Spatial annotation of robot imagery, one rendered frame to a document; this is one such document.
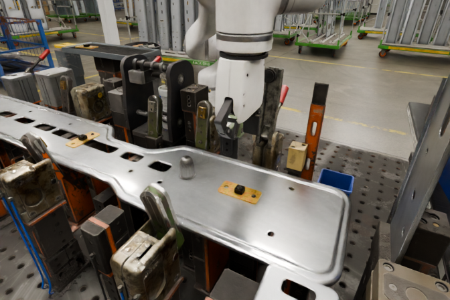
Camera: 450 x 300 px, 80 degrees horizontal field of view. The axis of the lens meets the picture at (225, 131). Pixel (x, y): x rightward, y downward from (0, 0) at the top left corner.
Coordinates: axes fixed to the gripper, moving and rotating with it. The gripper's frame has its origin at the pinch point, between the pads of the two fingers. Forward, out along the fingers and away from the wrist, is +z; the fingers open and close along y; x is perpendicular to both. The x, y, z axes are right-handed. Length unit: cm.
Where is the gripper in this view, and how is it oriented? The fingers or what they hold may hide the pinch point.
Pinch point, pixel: (240, 139)
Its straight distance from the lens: 48.5
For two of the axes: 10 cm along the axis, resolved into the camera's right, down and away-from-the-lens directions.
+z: 0.0, 8.8, 4.7
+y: -4.6, 4.1, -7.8
